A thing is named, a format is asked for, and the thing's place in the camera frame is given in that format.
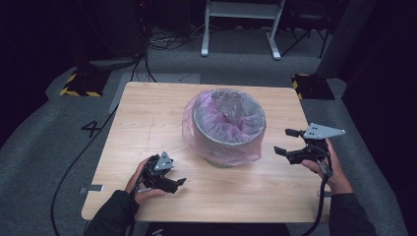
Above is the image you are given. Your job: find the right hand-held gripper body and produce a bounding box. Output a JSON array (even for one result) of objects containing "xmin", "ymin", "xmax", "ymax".
[{"xmin": 286, "ymin": 122, "xmax": 346, "ymax": 178}]

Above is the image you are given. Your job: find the white frame desk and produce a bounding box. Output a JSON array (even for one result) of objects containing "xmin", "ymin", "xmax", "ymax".
[{"xmin": 200, "ymin": 0, "xmax": 287, "ymax": 62}]

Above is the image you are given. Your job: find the black yellow striped base plate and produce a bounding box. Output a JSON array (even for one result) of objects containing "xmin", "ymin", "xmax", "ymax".
[
  {"xmin": 291, "ymin": 73, "xmax": 336, "ymax": 101},
  {"xmin": 59, "ymin": 68, "xmax": 112, "ymax": 98}
]

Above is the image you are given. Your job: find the person's right hand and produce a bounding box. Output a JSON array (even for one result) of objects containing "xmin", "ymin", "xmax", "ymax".
[{"xmin": 300, "ymin": 137, "xmax": 354, "ymax": 197}]

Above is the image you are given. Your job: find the black tripod stand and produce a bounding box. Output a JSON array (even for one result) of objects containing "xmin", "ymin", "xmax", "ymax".
[{"xmin": 280, "ymin": 0, "xmax": 332, "ymax": 60}]

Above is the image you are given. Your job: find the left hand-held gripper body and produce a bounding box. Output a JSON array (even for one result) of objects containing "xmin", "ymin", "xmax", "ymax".
[{"xmin": 140, "ymin": 150, "xmax": 177, "ymax": 193}]

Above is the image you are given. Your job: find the green ribbed waste bin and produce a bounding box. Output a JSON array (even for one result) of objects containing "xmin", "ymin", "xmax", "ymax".
[{"xmin": 191, "ymin": 88, "xmax": 268, "ymax": 169}]

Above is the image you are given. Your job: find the grey column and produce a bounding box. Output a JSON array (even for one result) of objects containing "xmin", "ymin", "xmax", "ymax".
[{"xmin": 315, "ymin": 0, "xmax": 378, "ymax": 80}]

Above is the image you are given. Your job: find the right hand-held gripper cable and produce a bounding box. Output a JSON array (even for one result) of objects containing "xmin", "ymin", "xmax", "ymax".
[{"xmin": 300, "ymin": 176, "xmax": 330, "ymax": 236}]

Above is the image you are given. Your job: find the person's left hand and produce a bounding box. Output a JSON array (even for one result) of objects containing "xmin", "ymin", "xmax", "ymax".
[{"xmin": 125, "ymin": 156, "xmax": 166, "ymax": 206}]

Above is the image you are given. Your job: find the person's dark clothed torso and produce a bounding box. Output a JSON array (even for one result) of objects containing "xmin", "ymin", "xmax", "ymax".
[{"xmin": 146, "ymin": 222, "xmax": 291, "ymax": 236}]

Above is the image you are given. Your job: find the long black floor cable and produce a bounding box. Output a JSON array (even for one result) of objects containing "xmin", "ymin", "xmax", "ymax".
[{"xmin": 49, "ymin": 104, "xmax": 120, "ymax": 236}]

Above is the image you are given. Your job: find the black cable bundle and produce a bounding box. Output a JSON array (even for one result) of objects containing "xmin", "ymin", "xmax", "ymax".
[{"xmin": 129, "ymin": 23, "xmax": 206, "ymax": 83}]

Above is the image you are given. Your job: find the pink plastic bag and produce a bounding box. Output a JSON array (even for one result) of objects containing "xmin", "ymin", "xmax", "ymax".
[{"xmin": 181, "ymin": 88, "xmax": 268, "ymax": 167}]

